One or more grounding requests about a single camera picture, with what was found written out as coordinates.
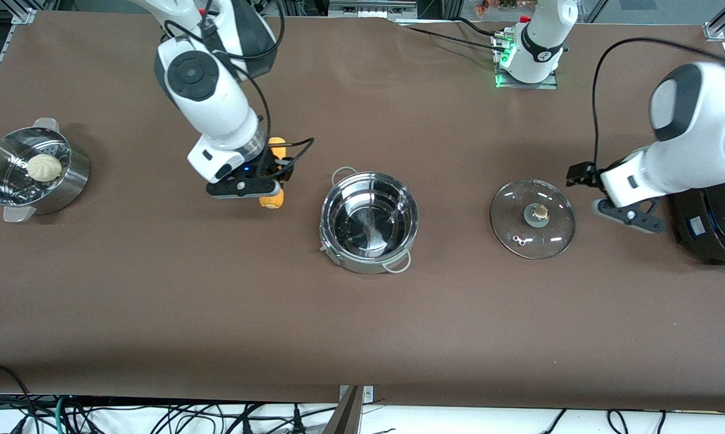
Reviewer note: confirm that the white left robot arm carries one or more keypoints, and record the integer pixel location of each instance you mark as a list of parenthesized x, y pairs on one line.
[(700, 138)]

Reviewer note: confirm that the metal corner bracket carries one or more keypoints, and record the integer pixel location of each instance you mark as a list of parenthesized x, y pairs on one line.
[(367, 393)]

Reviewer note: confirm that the dark metal strut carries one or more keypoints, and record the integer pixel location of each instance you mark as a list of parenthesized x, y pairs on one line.
[(345, 419)]

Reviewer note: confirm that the cream steamed bun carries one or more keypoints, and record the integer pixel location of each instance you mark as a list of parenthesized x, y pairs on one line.
[(44, 167)]

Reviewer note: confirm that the grey power strip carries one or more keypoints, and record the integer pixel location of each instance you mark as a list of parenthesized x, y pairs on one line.
[(371, 8)]

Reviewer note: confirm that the colourful plastic toy food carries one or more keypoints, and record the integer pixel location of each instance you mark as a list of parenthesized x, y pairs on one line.
[(501, 6)]

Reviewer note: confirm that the black rice cooker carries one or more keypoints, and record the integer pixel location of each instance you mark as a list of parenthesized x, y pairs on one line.
[(709, 229)]

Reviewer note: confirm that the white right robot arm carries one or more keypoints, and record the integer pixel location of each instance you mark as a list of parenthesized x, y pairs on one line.
[(218, 102)]

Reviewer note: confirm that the glass lid with gold knob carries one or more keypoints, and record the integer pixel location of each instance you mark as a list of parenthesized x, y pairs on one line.
[(549, 205)]

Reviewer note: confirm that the brown table cover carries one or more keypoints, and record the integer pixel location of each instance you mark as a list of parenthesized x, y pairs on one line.
[(362, 337)]

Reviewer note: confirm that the yellow corn cob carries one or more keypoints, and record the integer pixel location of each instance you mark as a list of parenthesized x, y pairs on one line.
[(271, 202)]

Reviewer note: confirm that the black power plug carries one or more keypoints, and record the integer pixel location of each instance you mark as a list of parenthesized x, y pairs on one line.
[(298, 425)]

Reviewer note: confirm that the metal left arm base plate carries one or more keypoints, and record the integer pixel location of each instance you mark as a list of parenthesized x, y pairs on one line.
[(549, 84)]

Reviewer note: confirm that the steel steamer pot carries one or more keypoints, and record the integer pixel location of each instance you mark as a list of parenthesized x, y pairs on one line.
[(67, 181)]

